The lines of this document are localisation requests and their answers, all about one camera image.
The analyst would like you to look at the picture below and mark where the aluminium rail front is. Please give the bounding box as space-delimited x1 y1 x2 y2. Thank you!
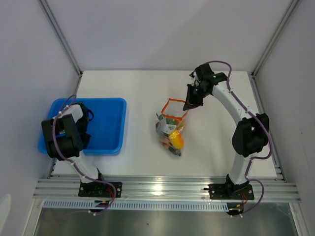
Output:
33 175 301 203

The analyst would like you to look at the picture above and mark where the green cucumber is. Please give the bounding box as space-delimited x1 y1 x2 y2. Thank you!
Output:
163 118 180 135

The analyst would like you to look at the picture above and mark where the yellow mango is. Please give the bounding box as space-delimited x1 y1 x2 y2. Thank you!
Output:
168 130 184 149

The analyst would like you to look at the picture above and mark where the clear zip bag orange zipper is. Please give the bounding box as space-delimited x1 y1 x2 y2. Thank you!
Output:
155 98 188 157

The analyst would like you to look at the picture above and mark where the grey toy fish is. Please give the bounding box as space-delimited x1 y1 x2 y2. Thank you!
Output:
169 147 182 157

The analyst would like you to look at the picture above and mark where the left aluminium frame post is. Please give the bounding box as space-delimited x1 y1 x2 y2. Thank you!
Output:
38 0 83 77

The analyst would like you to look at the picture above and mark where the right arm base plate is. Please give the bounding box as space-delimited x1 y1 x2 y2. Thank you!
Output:
203 182 254 200

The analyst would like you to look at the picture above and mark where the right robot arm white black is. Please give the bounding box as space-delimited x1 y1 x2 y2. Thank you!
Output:
183 62 272 199

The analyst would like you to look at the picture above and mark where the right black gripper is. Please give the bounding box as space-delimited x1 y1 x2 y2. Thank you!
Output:
183 84 210 111

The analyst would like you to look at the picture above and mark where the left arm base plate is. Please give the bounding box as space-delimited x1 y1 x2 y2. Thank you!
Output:
78 182 114 198

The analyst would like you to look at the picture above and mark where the right aluminium frame post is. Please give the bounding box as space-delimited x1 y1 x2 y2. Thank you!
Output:
251 0 302 77

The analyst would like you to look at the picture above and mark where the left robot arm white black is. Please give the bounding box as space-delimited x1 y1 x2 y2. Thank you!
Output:
41 102 107 197

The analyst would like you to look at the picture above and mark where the aluminium frame post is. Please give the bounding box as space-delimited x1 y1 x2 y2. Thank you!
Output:
38 0 83 77
251 0 302 77

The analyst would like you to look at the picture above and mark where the white slotted cable duct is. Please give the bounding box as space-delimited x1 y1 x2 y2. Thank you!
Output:
43 199 229 212

